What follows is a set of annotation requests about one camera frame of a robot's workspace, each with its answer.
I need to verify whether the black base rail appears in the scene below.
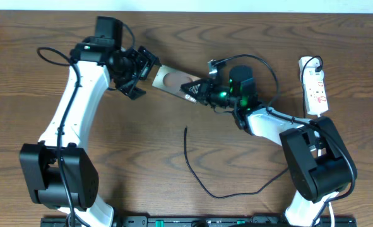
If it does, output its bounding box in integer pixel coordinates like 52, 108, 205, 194
40, 215, 357, 227

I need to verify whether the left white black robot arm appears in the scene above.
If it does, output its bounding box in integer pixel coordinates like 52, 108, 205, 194
19, 16, 159, 226

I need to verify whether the white power strip cord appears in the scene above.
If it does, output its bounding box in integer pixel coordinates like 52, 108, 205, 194
326, 201, 336, 227

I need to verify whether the white power strip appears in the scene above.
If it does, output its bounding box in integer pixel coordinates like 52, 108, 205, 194
299, 56, 329, 117

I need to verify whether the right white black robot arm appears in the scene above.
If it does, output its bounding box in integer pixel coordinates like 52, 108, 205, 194
181, 66, 357, 226

